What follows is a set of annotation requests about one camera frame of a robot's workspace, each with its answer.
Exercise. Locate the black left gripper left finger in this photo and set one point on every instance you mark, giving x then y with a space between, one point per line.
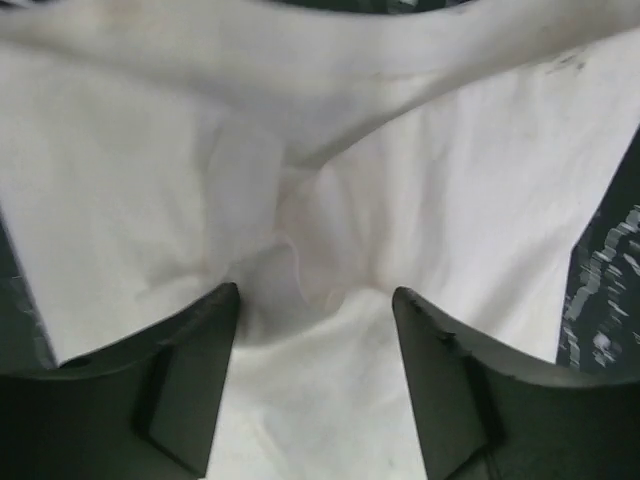
145 407

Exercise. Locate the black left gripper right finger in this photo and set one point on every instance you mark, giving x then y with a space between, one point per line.
485 410

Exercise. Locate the white t shirt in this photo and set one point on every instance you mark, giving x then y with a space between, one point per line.
153 150

